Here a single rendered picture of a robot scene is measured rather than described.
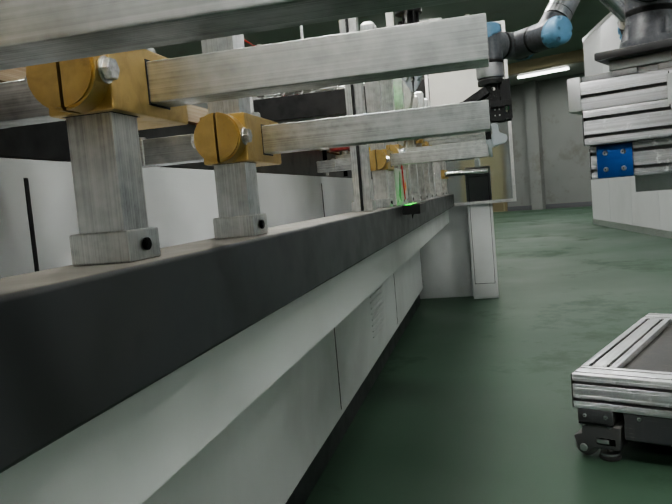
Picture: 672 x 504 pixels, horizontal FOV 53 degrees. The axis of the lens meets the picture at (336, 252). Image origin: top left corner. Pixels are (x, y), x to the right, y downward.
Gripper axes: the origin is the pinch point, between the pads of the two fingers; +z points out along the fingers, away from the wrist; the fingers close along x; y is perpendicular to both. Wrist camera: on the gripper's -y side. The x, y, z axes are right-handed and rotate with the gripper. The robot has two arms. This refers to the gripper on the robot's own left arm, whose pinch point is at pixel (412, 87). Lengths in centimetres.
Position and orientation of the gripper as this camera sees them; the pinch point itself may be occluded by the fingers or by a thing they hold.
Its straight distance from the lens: 187.8
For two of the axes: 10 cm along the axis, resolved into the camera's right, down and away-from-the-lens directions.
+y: 1.3, 0.6, -9.9
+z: 0.9, 9.9, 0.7
